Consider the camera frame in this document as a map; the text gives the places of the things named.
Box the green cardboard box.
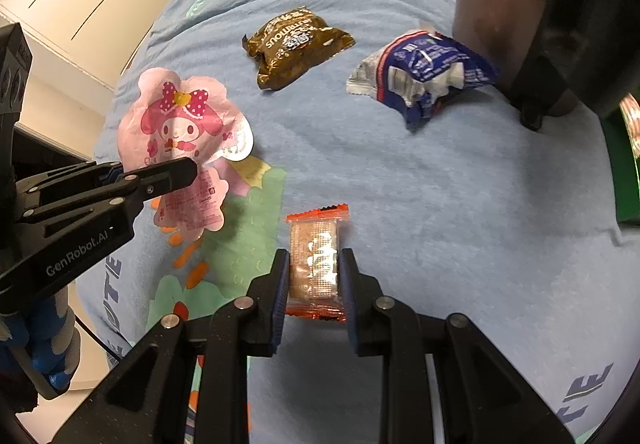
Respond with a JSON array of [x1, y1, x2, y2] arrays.
[[600, 94, 640, 227]]

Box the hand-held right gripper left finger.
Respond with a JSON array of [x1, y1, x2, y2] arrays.
[[75, 249, 292, 444]]

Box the person's left hand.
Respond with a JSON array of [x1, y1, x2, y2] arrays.
[[0, 285, 82, 391]]

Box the orange clear snack packet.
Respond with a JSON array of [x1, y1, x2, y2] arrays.
[[285, 204, 351, 323]]

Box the brown snack packet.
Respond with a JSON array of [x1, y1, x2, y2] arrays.
[[242, 6, 357, 91]]

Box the blue white snack packet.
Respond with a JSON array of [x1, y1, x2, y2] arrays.
[[346, 30, 501, 131]]

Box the pink cartoon snack packet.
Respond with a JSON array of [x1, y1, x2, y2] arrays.
[[116, 68, 255, 232]]

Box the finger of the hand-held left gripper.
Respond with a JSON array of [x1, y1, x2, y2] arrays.
[[25, 157, 199, 225], [16, 162, 127, 205]]

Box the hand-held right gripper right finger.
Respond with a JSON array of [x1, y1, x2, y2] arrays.
[[339, 248, 576, 444]]

